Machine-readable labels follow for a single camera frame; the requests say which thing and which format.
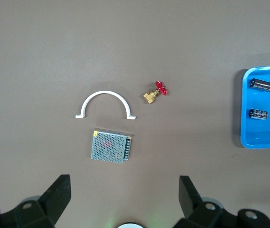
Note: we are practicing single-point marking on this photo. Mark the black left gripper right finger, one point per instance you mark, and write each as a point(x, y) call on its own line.
point(201, 213)

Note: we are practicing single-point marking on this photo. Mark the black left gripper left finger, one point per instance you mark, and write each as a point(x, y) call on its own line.
point(42, 211)

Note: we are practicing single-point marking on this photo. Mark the long brown electrolytic capacitor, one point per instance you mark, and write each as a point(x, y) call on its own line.
point(261, 84)

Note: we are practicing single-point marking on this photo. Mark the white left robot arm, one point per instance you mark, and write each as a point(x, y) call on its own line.
point(131, 225)

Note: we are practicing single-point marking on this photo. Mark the blue plastic tray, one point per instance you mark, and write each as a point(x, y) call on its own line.
point(265, 133)

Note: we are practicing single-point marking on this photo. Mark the metal mesh power supply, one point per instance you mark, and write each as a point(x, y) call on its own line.
point(109, 147)

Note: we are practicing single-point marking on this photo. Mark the white half-round pipe clamp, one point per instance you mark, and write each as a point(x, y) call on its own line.
point(106, 92)

